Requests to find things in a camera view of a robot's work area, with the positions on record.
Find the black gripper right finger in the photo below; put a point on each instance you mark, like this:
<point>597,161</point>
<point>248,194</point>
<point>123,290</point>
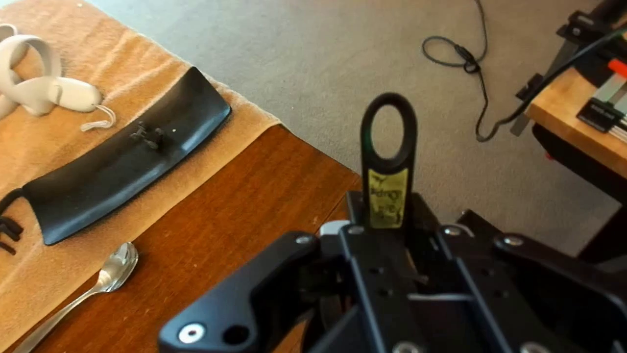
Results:
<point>554,294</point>

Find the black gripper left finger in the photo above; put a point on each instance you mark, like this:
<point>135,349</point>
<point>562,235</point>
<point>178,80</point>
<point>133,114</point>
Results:
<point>246,294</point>

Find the black measuring cup pot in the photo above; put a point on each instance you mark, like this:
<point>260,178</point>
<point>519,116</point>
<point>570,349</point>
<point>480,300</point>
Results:
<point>388,196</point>

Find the silver metal spoon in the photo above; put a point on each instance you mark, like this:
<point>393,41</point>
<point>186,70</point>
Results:
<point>117,265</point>

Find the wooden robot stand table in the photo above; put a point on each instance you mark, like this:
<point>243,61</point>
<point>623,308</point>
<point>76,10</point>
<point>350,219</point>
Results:
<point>568,129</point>

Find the black curved sheath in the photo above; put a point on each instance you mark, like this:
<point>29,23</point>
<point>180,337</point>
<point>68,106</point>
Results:
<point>129,157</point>

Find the tan cloth mat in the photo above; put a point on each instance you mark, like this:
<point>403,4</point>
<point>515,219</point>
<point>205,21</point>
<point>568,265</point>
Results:
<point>129,59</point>

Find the white VR controller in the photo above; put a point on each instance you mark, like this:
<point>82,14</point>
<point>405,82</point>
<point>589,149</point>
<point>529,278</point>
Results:
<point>64,94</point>

